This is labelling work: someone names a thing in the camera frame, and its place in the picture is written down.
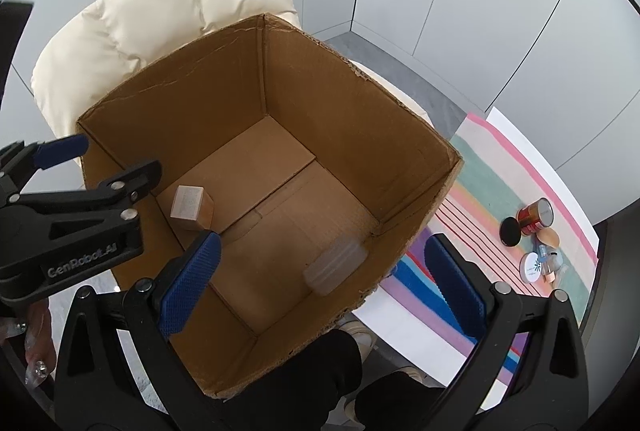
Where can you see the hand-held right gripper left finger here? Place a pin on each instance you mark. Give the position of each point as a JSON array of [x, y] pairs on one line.
[[190, 286]]

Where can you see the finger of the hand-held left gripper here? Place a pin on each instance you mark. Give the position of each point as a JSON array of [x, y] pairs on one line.
[[125, 181], [60, 150]]

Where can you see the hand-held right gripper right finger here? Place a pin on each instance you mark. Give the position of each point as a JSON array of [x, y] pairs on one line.
[[455, 286]]

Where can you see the translucent plastic container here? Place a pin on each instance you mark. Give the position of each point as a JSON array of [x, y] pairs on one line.
[[334, 267]]

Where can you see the brown cardboard box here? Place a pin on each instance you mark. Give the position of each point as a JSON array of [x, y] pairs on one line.
[[325, 111]]

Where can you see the person's left hand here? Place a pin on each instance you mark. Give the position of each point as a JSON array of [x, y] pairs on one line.
[[40, 341]]

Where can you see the black round lid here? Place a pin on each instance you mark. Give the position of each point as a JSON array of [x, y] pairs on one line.
[[510, 231]]

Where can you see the white round compact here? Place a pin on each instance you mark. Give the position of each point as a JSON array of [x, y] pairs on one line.
[[532, 268]]

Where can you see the striped colourful cloth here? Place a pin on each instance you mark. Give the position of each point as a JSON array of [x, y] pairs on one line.
[[480, 191]]

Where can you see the person's beige shoe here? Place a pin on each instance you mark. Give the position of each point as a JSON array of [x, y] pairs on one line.
[[410, 373], [357, 338]]

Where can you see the small clear container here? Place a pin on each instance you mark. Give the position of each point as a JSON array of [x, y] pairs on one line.
[[557, 271]]

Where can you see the red metallic jar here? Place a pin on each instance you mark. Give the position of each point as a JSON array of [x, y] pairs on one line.
[[534, 217]]

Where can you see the beige makeup sponge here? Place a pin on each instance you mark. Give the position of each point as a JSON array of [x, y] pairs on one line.
[[548, 238]]

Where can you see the person's black pants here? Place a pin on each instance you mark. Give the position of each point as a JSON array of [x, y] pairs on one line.
[[300, 376]]

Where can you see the cream padded armchair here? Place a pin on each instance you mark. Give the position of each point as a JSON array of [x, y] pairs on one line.
[[175, 1]]

